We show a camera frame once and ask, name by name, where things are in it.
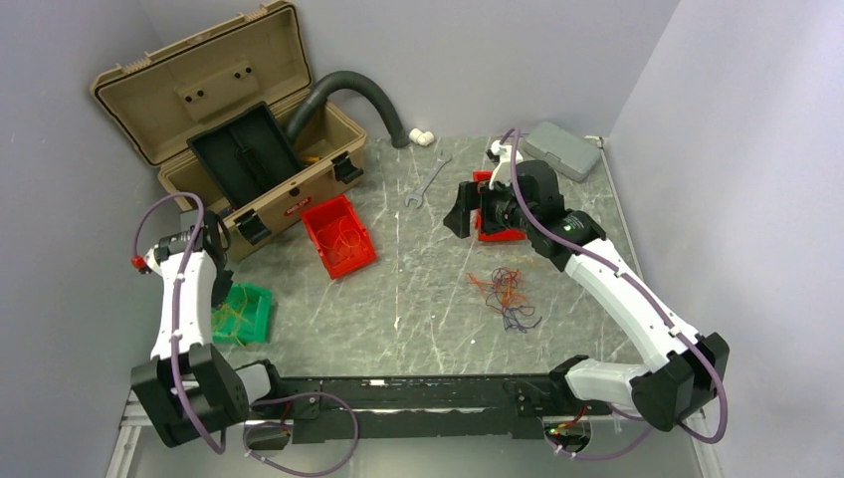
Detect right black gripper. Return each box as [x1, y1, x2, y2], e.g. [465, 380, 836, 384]
[444, 175, 536, 238]

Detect yellow cables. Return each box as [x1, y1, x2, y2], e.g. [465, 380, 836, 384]
[212, 293, 263, 342]

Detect purple cables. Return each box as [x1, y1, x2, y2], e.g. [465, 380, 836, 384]
[485, 266, 544, 336]

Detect orange cables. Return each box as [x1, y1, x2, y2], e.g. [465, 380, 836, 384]
[318, 217, 536, 321]

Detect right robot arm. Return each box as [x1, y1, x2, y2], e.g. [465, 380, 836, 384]
[443, 160, 730, 435]

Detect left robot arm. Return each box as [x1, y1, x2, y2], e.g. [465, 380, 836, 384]
[130, 211, 287, 453]

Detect green plastic bin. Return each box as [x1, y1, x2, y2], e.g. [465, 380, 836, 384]
[211, 284, 273, 347]

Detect red bin right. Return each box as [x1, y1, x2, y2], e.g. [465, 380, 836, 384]
[473, 170, 527, 243]

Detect steel open-end wrench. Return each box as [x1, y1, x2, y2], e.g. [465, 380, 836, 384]
[404, 151, 453, 208]

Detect white pipe fitting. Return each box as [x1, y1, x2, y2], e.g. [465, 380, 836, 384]
[408, 128, 435, 147]

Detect red bin near toolbox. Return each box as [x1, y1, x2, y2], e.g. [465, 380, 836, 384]
[302, 194, 377, 280]

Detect black toolbox tray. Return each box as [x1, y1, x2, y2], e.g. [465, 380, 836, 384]
[187, 102, 305, 209]

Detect grey plastic case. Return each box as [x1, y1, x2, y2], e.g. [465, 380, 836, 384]
[523, 121, 601, 182]

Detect tan open toolbox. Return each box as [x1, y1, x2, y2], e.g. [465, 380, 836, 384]
[90, 1, 366, 261]

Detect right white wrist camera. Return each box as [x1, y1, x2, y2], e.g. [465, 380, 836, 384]
[487, 140, 524, 190]

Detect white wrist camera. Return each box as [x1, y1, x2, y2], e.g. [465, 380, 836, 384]
[130, 232, 189, 276]
[487, 140, 524, 190]

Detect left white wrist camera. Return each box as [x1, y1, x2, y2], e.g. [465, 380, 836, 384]
[130, 232, 189, 276]

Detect black corrugated hose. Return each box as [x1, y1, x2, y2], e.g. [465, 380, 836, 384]
[285, 70, 411, 149]

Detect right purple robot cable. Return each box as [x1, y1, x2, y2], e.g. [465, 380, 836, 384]
[498, 127, 730, 463]

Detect black aluminium base frame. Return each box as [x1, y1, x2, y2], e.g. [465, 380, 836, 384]
[118, 360, 701, 456]

